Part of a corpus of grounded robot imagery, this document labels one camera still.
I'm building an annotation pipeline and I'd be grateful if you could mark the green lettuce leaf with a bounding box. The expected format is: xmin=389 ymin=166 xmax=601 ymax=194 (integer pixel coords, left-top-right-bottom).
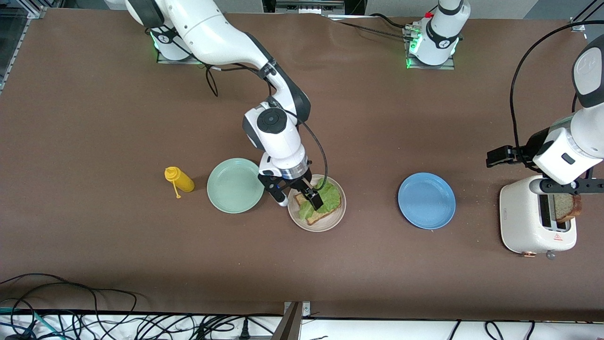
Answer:
xmin=298 ymin=177 xmax=342 ymax=225

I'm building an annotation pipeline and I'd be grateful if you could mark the brown bread slice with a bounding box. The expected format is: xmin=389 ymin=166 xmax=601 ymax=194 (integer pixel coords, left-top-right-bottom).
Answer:
xmin=554 ymin=194 xmax=583 ymax=223
xmin=294 ymin=191 xmax=343 ymax=226

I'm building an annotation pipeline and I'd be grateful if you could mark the yellow mustard squeeze bottle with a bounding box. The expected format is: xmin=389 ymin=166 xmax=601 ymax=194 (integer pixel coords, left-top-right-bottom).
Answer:
xmin=164 ymin=166 xmax=195 ymax=199

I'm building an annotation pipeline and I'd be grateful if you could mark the beige plate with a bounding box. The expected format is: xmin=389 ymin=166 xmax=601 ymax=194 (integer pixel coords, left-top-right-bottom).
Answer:
xmin=287 ymin=174 xmax=347 ymax=232

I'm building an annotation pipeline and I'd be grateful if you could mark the mint green plate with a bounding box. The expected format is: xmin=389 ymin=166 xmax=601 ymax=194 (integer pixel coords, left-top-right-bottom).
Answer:
xmin=207 ymin=158 xmax=266 ymax=214

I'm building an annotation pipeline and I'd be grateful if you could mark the blue plate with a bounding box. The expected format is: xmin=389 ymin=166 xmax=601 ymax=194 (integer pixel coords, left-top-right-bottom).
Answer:
xmin=397 ymin=172 xmax=456 ymax=230

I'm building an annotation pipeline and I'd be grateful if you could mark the white two-slot toaster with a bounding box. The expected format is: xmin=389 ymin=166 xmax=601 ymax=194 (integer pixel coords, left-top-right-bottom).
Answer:
xmin=499 ymin=176 xmax=578 ymax=259

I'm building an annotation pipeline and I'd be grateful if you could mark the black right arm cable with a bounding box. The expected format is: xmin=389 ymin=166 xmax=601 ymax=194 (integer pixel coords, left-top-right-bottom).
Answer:
xmin=203 ymin=61 xmax=329 ymax=189

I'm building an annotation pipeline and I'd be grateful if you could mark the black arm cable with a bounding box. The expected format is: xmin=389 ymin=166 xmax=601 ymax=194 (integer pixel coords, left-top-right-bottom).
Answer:
xmin=510 ymin=20 xmax=604 ymax=163
xmin=203 ymin=61 xmax=329 ymax=189

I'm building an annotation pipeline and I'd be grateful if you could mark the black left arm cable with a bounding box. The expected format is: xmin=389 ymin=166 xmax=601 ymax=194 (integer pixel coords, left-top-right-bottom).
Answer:
xmin=510 ymin=20 xmax=604 ymax=163

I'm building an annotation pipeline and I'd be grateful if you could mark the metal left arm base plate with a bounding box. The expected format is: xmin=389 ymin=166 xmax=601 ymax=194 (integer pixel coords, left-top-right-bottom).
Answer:
xmin=403 ymin=26 xmax=456 ymax=70

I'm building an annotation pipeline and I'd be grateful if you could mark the grey metal bracket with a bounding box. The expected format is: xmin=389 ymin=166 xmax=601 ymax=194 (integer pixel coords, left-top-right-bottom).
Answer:
xmin=271 ymin=301 xmax=312 ymax=340

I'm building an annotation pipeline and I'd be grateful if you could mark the aluminium frame profile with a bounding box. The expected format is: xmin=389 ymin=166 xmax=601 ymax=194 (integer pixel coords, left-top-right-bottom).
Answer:
xmin=0 ymin=7 xmax=45 ymax=93
xmin=569 ymin=0 xmax=604 ymax=34

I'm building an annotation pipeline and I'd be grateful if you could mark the black base cable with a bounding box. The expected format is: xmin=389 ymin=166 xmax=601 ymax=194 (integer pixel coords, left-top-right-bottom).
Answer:
xmin=326 ymin=13 xmax=416 ymax=41

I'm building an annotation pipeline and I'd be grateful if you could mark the grey metal rail fixture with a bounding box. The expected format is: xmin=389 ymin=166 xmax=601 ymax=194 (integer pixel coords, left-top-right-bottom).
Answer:
xmin=275 ymin=0 xmax=346 ymax=16

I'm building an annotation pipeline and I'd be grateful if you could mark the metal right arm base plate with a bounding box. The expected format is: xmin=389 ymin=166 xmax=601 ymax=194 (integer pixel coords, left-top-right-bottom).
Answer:
xmin=157 ymin=45 xmax=201 ymax=65

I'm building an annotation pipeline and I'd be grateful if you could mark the teal cable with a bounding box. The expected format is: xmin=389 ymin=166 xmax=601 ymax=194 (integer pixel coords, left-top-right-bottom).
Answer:
xmin=0 ymin=307 xmax=59 ymax=338

